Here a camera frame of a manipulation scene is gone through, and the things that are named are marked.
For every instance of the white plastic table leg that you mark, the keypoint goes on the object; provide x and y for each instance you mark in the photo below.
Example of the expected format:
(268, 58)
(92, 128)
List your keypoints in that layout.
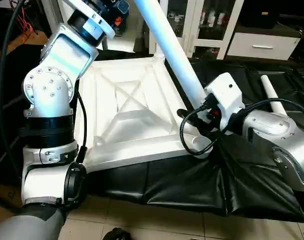
(272, 95)
(171, 45)
(158, 50)

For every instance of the white plastic table top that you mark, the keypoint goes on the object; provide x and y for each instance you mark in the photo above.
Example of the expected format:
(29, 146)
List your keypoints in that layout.
(127, 110)

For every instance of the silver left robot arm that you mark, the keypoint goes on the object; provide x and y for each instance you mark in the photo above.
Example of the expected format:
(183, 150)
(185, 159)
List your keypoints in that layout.
(57, 110)

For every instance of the grey metal pole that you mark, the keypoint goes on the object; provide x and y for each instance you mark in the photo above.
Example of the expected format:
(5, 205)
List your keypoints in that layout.
(104, 42)

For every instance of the black work mat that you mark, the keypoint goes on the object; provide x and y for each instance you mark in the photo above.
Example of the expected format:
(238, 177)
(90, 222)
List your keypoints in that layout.
(191, 185)

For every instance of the white low drawer unit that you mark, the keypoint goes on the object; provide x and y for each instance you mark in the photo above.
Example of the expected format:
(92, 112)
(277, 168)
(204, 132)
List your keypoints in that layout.
(264, 46)

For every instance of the white glass-door cabinet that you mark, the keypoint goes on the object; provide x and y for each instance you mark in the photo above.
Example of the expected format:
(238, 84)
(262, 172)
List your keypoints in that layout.
(206, 25)

